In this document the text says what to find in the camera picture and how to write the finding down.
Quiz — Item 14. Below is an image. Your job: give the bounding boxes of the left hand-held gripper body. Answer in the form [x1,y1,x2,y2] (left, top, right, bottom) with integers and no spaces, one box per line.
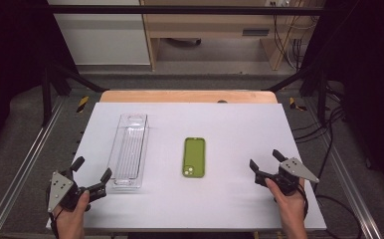
[46,167,108,213]

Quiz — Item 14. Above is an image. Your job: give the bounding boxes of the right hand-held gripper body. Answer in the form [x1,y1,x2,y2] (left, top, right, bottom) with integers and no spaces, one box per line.
[254,156,320,197]

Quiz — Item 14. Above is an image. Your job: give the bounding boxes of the clear plastic container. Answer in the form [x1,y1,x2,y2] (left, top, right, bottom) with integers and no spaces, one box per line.
[106,113,150,190]

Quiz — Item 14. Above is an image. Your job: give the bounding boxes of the green phone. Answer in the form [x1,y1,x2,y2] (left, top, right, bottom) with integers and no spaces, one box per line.
[181,136,207,179]

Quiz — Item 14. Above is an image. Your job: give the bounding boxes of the person's left hand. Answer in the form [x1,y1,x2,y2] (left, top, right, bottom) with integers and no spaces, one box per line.
[52,189,92,239]

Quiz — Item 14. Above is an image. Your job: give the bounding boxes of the person's right hand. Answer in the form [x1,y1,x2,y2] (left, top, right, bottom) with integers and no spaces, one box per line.
[265,177,306,221]

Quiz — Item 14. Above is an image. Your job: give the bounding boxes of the wooden table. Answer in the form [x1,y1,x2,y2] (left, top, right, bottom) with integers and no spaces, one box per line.
[99,89,279,105]

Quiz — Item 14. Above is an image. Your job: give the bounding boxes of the black curtain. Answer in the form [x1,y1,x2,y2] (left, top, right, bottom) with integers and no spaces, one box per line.
[0,0,79,163]
[301,0,384,195]

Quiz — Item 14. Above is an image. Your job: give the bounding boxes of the white cabinet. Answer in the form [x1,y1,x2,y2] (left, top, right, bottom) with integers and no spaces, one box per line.
[47,0,151,66]

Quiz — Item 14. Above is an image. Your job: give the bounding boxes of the light wooden desk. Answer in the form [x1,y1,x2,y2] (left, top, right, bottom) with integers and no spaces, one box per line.
[139,0,317,72]

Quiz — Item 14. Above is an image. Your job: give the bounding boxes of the white power strip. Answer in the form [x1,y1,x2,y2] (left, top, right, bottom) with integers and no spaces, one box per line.
[265,0,291,8]

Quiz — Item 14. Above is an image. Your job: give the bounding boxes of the black left gripper strap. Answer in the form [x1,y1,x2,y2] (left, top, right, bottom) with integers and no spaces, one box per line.
[48,212,61,239]

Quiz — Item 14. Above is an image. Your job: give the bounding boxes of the aluminium rail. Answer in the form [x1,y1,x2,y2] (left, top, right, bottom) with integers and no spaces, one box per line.
[303,99,384,239]
[0,96,66,239]

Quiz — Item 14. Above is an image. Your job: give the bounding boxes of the black floor cables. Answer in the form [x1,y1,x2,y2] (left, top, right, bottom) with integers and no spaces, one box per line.
[291,84,346,195]

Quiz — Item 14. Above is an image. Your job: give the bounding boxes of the black looped floor cable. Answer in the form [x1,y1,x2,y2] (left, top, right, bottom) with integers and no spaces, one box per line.
[313,193,364,239]

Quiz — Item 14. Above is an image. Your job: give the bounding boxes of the black frame strut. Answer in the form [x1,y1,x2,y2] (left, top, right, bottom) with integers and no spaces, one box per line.
[42,63,108,127]
[263,63,329,127]

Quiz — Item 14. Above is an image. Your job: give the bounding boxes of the black cables behind desk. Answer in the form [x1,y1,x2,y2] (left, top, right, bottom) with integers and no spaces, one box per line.
[272,13,317,72]

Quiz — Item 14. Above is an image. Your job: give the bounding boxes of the black horizontal frame bar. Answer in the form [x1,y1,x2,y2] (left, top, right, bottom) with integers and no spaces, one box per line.
[47,4,327,16]

